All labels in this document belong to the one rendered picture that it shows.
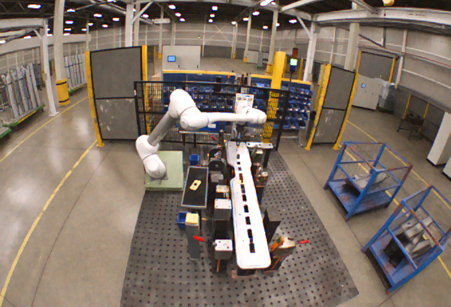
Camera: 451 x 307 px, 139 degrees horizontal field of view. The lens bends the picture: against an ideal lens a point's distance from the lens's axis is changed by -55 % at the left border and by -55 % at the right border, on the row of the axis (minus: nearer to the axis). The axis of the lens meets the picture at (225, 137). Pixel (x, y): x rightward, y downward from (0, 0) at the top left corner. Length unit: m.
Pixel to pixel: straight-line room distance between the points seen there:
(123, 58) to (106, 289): 3.34
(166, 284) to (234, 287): 0.43
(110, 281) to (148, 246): 0.92
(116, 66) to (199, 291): 3.40
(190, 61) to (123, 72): 4.91
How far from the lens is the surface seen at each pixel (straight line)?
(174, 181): 1.78
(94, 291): 2.27
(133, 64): 3.44
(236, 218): 1.21
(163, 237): 1.49
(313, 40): 6.17
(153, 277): 1.36
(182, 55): 8.08
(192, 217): 1.00
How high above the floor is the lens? 1.95
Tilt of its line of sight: 27 degrees down
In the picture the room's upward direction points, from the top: 5 degrees clockwise
